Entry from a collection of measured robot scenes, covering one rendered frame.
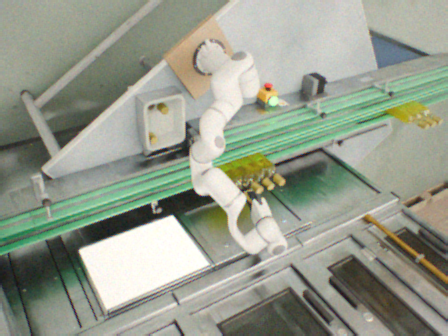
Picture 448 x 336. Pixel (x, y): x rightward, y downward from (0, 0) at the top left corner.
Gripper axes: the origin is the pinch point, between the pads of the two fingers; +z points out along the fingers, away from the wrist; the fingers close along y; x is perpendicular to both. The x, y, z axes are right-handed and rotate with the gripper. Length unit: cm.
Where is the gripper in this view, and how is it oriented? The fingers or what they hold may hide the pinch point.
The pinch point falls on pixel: (251, 198)
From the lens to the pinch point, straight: 176.8
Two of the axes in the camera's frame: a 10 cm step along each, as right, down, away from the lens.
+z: -2.9, -5.8, 7.6
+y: 0.4, -8.0, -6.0
